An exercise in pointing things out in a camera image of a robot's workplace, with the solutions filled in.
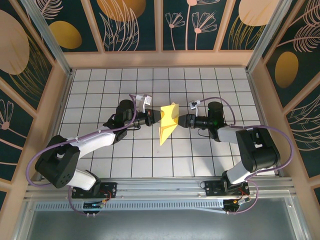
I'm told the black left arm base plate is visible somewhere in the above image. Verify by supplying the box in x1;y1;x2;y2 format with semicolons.
71;181;118;199

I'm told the yellow cloth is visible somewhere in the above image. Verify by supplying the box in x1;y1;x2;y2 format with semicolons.
159;101;180;146

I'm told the grey metal panel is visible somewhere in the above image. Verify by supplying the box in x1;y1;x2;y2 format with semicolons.
14;197;308;240

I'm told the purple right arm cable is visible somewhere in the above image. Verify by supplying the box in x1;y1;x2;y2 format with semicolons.
197;97;293;215

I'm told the grey slotted cable duct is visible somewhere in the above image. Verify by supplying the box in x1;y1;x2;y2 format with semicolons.
34;201;226;211

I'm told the aluminium corner post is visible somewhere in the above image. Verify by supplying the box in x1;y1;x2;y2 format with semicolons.
20;0;74;76
246;0;294;73

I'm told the small controller circuit board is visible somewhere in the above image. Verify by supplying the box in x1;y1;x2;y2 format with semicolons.
83;201;105;209
223;197;252;210

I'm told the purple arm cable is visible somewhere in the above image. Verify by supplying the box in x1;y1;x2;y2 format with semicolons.
197;97;293;215
25;93;141;217

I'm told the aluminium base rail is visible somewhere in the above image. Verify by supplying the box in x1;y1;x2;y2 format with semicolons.
24;177;296;201

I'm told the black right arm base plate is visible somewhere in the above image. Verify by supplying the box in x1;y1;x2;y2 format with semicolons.
204;180;251;197

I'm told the aluminium side rail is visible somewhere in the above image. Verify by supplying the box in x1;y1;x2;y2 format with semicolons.
37;69;75;181
246;69;285;179

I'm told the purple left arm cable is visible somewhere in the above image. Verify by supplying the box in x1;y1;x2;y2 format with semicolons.
25;93;141;217

